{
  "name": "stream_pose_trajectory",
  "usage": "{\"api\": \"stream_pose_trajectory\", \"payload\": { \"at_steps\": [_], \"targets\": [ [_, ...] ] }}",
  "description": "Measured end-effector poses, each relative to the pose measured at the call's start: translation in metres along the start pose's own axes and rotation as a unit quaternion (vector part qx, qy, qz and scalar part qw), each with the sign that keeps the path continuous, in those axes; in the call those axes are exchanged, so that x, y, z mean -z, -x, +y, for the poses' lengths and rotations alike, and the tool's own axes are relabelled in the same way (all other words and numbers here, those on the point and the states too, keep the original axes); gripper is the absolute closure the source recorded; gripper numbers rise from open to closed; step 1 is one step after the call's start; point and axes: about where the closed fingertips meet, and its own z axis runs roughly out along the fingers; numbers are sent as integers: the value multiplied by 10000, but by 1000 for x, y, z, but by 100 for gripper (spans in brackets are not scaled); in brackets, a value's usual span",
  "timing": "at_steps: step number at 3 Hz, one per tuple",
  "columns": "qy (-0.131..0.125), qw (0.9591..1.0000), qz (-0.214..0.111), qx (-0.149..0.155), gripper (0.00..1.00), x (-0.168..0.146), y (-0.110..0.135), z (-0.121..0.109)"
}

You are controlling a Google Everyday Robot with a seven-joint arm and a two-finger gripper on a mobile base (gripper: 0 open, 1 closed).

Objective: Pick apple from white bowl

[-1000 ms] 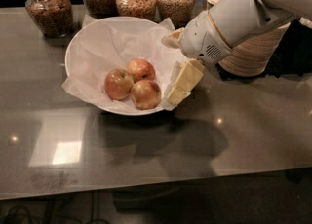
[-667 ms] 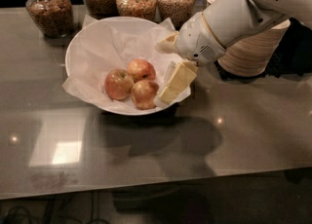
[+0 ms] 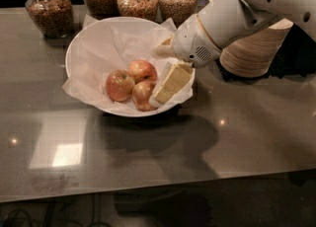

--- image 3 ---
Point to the red apple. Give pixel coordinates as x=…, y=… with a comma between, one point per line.
x=119, y=85
x=142, y=70
x=141, y=94

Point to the black mat under bowls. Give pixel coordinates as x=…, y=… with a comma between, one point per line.
x=296, y=56

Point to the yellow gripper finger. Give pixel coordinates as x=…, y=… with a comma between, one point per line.
x=174, y=79
x=164, y=48

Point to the white tissue paper liner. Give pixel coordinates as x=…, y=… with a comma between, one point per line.
x=98, y=53

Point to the white bowl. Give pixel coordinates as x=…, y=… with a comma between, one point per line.
x=98, y=40

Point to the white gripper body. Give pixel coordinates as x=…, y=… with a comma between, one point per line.
x=192, y=43

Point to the far left cereal jar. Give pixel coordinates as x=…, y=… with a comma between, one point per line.
x=54, y=18

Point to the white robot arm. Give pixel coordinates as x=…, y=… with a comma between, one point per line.
x=228, y=20

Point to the front stack paper bowls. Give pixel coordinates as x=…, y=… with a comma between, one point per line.
x=252, y=56

